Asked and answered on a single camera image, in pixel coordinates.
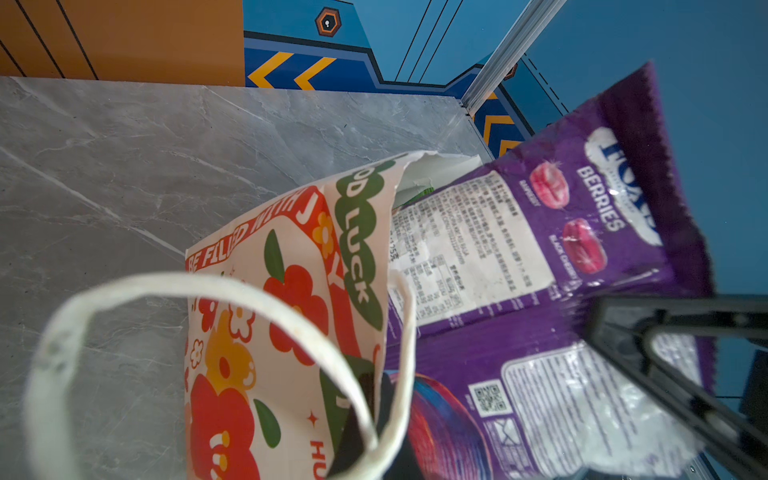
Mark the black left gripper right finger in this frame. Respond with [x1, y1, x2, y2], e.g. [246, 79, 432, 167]
[380, 373, 425, 480]

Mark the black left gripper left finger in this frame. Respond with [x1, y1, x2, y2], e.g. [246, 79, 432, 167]
[328, 373, 384, 479]

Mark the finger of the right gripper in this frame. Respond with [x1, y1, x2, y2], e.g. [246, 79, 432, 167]
[583, 296, 767, 479]

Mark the purple snack packet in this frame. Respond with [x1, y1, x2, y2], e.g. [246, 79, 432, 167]
[390, 63, 714, 479]

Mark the white paper bag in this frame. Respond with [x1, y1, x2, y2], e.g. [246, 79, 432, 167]
[23, 150, 482, 479]

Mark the green snack bag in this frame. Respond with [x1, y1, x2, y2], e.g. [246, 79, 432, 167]
[394, 187, 434, 208]

